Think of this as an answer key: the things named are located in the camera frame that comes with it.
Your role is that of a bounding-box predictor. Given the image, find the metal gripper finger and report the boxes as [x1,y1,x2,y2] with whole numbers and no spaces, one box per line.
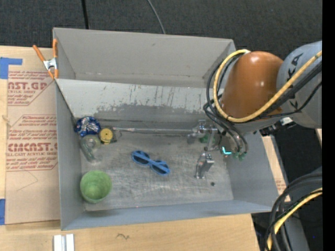
[194,152,215,180]
[186,119,218,144]

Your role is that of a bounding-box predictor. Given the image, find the blue sunglasses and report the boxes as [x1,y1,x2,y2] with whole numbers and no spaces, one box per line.
[131,150,171,177]

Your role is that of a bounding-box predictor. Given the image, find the brown cardboard board red print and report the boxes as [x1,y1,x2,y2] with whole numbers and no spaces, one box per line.
[0,45,292,226]

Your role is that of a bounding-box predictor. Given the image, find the green cup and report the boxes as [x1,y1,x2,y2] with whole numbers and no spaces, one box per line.
[80,170,113,204]

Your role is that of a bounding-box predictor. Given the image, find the grey metal bin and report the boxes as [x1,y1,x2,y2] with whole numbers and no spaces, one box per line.
[52,27,280,231]

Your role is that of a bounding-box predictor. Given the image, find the blue and silver foil packet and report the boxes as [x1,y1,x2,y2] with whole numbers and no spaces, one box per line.
[74,116,102,137]

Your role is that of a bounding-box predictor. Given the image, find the yellow round tape measure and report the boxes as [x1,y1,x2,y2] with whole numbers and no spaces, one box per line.
[98,128,118,145]

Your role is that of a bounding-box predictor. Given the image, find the clear glass cup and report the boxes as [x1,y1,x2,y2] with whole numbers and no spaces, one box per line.
[80,135,102,163]

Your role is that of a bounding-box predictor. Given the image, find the black cylinder on white bracket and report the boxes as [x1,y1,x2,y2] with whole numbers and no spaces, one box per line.
[259,117,294,137]

